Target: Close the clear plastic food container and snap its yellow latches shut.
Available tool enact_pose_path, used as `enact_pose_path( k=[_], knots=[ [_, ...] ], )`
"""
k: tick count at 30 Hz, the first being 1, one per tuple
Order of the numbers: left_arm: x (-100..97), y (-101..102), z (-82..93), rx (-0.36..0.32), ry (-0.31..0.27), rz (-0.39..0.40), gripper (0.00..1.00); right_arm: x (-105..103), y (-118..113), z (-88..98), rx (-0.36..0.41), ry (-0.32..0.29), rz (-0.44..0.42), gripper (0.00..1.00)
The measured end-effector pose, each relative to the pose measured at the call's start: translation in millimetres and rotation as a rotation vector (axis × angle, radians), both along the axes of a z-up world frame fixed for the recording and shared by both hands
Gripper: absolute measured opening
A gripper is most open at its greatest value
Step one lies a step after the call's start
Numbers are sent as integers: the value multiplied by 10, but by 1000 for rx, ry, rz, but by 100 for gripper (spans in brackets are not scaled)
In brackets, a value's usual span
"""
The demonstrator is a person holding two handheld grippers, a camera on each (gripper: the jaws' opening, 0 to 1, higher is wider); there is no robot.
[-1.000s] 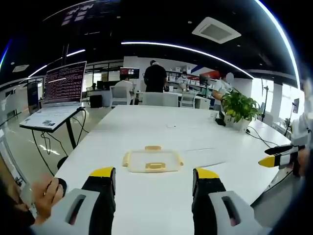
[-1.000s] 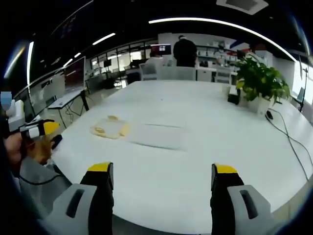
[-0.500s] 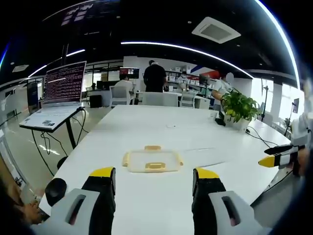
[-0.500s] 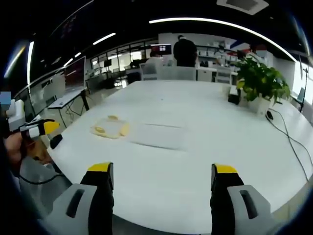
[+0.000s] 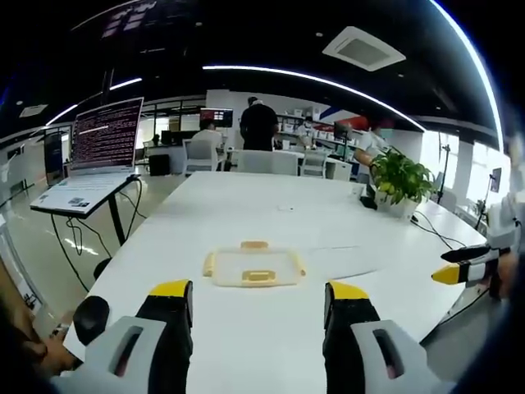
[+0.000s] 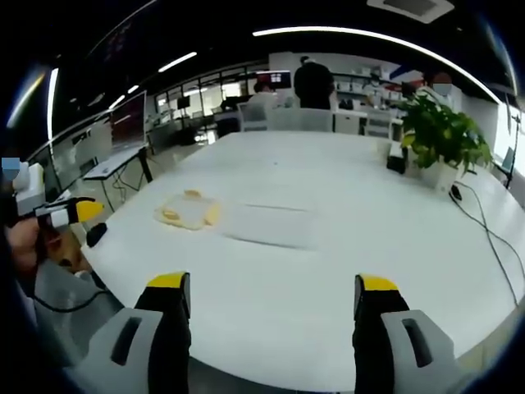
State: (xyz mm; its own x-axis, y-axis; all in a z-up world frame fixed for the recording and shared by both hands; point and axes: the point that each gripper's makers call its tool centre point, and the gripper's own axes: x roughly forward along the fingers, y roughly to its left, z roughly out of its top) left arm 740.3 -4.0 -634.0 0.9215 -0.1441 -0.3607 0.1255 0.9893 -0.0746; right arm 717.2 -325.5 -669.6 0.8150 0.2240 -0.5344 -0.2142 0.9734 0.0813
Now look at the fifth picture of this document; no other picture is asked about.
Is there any black box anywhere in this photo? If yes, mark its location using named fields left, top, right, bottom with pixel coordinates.
left=148, top=153, right=171, bottom=177

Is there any black cable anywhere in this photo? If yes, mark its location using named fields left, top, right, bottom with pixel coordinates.
left=411, top=211, right=467, bottom=250
left=50, top=212, right=104, bottom=293
left=118, top=175, right=144, bottom=221

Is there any black desk monitor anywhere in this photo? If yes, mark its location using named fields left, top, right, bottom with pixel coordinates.
left=333, top=121, right=354, bottom=141

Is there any clear lid with yellow buckles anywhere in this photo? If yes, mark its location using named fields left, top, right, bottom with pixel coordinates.
left=200, top=241, right=308, bottom=289

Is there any white wall shelf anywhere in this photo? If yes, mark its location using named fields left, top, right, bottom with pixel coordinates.
left=276, top=108, right=342, bottom=145

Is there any ceiling light strip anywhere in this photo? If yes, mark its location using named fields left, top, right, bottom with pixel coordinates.
left=429, top=0, right=504, bottom=145
left=201, top=64, right=424, bottom=125
left=44, top=76, right=144, bottom=126

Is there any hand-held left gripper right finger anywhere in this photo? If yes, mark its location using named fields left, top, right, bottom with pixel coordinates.
left=322, top=281, right=431, bottom=394

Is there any black rounded chair back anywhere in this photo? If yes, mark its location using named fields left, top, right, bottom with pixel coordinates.
left=73, top=295, right=110, bottom=346

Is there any open laptop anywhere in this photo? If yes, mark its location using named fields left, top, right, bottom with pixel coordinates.
left=48, top=97, right=145, bottom=190

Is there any wall monitor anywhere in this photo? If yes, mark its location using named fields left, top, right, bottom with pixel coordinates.
left=199, top=108, right=235, bottom=128

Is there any black laptop stand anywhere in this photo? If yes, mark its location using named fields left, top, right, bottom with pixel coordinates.
left=30, top=174, right=143, bottom=281

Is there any white plant pot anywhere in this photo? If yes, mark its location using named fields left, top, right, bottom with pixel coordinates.
left=376, top=190, right=420, bottom=218

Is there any black tripod stand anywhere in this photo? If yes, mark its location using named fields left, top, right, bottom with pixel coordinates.
left=436, top=143, right=453, bottom=205

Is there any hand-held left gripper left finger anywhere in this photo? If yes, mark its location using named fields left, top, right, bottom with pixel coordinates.
left=84, top=279, right=194, bottom=394

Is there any ceiling air vent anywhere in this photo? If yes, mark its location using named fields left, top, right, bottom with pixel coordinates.
left=321, top=25, right=408, bottom=72

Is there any green potted plant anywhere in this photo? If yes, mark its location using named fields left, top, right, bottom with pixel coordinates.
left=370, top=146, right=438, bottom=205

